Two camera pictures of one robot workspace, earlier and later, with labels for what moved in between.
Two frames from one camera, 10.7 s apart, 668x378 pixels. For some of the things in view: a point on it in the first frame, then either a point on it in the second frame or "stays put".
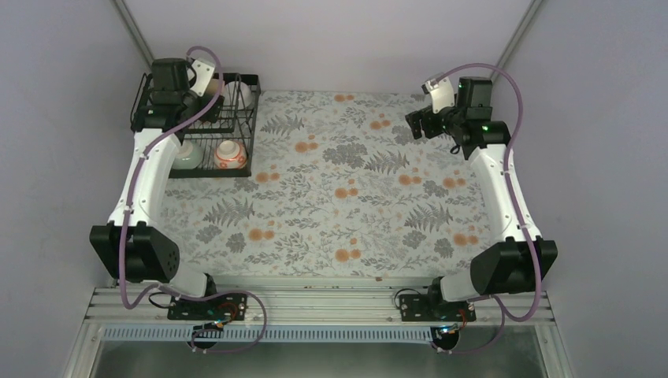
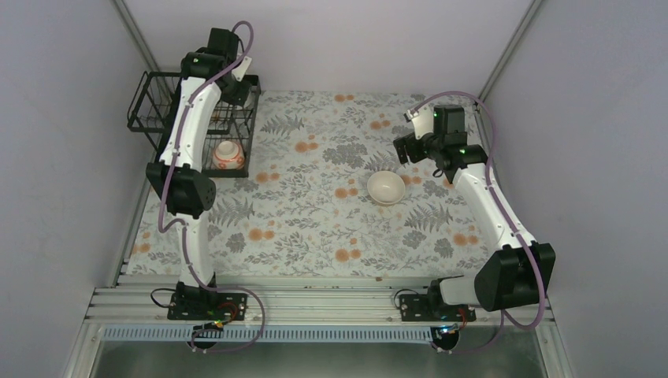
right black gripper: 413,121 to 413,154
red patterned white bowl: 230,154 stays put
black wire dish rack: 219,148 stays put
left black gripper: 212,114 to 240,98
